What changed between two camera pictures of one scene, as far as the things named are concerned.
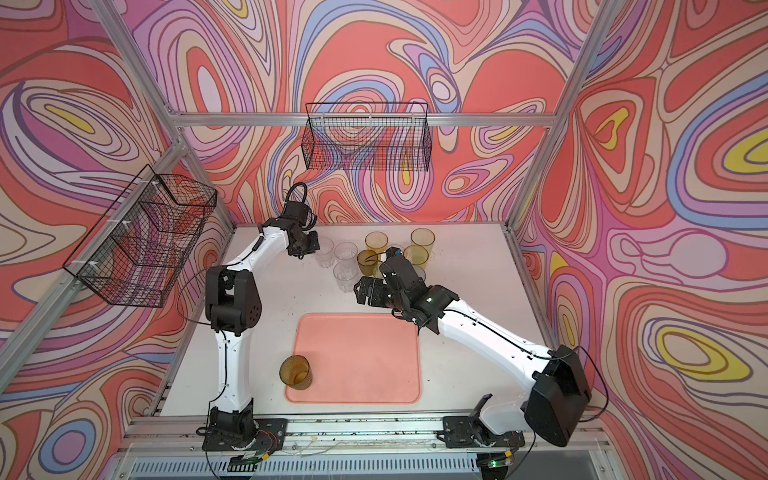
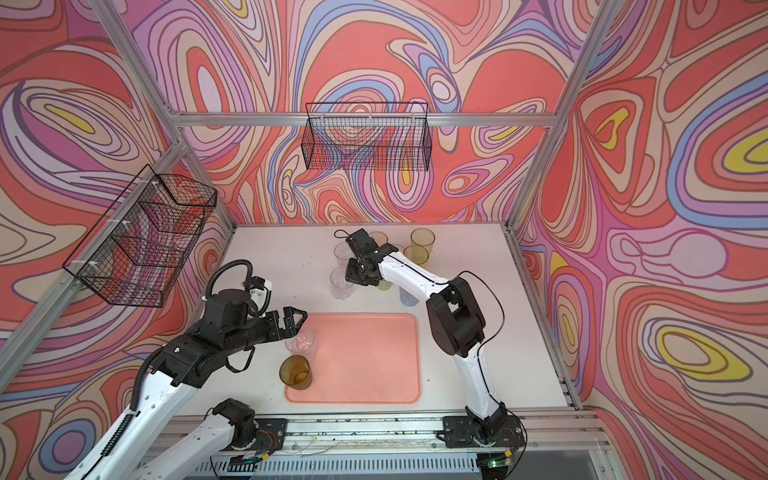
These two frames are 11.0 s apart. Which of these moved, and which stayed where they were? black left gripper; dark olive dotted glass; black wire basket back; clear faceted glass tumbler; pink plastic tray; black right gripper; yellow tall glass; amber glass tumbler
Moved: black left gripper; clear faceted glass tumbler; black right gripper
Stayed: pink plastic tray; amber glass tumbler; black wire basket back; dark olive dotted glass; yellow tall glass
